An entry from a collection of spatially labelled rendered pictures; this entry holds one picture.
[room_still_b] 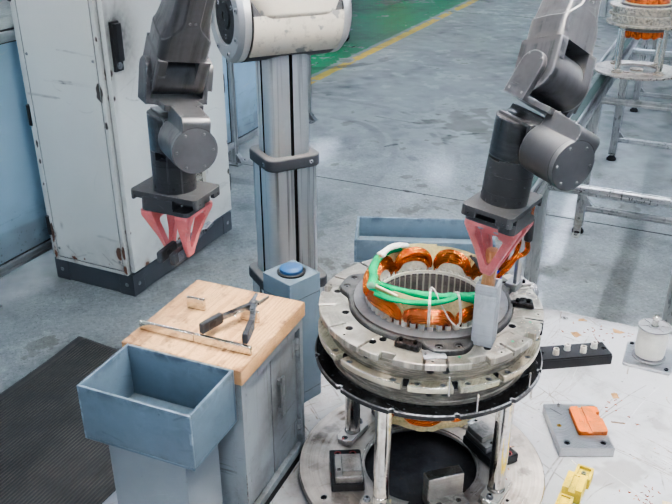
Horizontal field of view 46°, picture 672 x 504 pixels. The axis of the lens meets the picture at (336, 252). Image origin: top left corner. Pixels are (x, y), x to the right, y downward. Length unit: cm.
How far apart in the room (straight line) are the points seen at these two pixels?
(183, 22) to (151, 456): 54
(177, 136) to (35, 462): 185
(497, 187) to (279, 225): 65
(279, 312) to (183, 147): 33
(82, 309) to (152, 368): 234
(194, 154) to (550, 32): 43
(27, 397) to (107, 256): 79
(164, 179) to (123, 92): 219
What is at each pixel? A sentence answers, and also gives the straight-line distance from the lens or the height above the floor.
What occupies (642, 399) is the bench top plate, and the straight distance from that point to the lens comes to 158.
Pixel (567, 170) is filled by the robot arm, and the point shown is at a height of 137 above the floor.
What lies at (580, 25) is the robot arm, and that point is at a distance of 95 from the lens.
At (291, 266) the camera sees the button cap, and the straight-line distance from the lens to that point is 135.
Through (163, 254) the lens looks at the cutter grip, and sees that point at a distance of 109.
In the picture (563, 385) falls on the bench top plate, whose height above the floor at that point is 78.
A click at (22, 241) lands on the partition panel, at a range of 369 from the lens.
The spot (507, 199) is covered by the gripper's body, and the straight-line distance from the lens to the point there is 95.
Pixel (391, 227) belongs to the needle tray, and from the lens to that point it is 150.
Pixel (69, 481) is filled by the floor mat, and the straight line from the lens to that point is 258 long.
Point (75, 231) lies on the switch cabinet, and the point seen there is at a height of 26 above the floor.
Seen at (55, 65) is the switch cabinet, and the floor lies 97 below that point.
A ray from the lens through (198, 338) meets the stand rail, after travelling 111.
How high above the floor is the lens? 166
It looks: 26 degrees down
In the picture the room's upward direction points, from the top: straight up
